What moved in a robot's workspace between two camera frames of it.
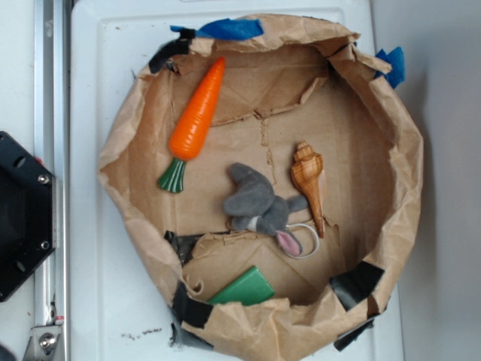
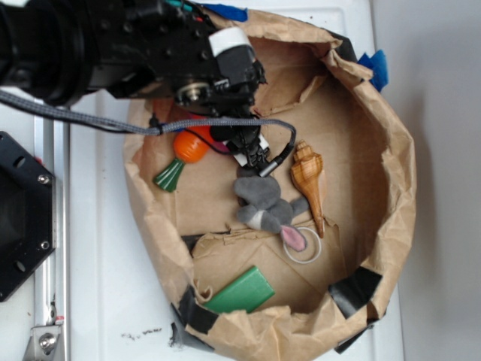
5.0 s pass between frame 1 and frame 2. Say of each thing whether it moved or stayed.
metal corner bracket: stayed
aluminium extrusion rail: stayed
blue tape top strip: moved
